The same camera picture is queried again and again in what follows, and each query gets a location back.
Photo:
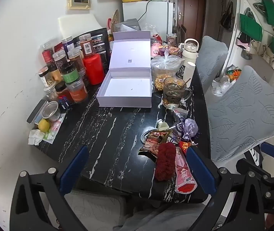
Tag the steel strainer cup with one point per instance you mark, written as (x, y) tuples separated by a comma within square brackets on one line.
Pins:
[(51, 110)]

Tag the pale lilac gift box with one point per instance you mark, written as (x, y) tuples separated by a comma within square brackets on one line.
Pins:
[(125, 86)]

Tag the small red gold packet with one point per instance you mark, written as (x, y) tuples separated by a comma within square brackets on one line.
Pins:
[(184, 146)]

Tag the cluster of clear spice jars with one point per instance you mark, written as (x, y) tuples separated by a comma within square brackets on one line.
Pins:
[(66, 72)]

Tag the white foam board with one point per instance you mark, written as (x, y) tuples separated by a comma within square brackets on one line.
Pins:
[(79, 25)]

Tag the black hanging handbag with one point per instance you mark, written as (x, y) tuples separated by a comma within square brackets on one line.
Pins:
[(227, 18)]

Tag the purple lid noodle bowl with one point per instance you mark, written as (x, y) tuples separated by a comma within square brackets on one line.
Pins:
[(163, 51)]

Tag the white green flat packet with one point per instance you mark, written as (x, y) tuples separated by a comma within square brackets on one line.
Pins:
[(54, 130)]

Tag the grey covered chair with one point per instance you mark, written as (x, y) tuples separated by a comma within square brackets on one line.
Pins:
[(245, 115), (211, 57), (96, 209)]

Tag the white plastic bags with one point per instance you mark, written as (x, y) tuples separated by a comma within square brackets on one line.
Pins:
[(220, 85)]

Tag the orange lid noodle bowl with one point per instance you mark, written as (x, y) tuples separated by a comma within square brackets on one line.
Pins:
[(173, 50)]

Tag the clear crumpled plastic bag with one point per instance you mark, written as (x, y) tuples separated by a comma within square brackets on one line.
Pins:
[(151, 30)]

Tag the yellow lemon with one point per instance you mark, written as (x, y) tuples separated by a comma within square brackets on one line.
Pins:
[(43, 125)]

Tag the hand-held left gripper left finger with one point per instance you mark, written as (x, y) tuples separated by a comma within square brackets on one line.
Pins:
[(75, 170)]

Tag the dark red fuzzy scrunchie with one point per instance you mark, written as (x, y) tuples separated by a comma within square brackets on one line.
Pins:
[(166, 161)]

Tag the pink panda cup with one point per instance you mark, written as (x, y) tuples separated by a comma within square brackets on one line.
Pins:
[(155, 49)]

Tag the pink red spout pouch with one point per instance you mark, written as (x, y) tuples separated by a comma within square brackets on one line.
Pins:
[(185, 178)]

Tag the silver foil packet purple print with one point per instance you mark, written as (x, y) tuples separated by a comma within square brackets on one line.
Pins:
[(179, 128)]

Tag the glass mug of tea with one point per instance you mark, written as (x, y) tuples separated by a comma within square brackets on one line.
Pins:
[(174, 93)]

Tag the folded cardboard sheets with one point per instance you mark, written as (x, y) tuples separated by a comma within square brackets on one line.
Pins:
[(181, 35)]

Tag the silver foil packet red mark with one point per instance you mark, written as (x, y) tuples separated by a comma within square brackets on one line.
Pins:
[(180, 114)]

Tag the grey flat case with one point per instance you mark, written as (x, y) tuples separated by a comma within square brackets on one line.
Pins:
[(34, 112)]

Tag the clear packet of yellow snacks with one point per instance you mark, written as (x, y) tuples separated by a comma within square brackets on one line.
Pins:
[(158, 81)]

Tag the red plastic canister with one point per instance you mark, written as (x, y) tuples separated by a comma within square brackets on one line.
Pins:
[(93, 68)]

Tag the small blue bottles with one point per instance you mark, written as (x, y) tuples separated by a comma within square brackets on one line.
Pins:
[(63, 103)]

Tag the plastic bag wrapped container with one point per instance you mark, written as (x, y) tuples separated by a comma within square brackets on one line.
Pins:
[(166, 63)]

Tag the crumpled white tissue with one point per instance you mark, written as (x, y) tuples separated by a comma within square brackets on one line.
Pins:
[(35, 137)]

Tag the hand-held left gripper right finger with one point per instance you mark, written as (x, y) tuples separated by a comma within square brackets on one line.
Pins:
[(200, 173)]

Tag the brown door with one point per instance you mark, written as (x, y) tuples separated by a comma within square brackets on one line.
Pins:
[(191, 12)]

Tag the pale yellow cream tube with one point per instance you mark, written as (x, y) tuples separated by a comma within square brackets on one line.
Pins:
[(162, 126)]

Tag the white cylindrical bottle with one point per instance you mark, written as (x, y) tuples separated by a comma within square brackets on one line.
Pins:
[(189, 71)]

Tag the grey paper bag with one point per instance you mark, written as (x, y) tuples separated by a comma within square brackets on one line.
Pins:
[(127, 25)]

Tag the round woven mat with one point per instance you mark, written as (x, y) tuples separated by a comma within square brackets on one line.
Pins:
[(115, 19)]

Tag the lavender fabric sachet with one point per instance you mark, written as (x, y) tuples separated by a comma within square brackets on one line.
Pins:
[(190, 127)]

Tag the red brown snack packet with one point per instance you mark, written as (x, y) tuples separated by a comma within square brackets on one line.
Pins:
[(155, 140)]

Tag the white fridge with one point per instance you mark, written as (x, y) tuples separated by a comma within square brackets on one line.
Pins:
[(156, 14)]

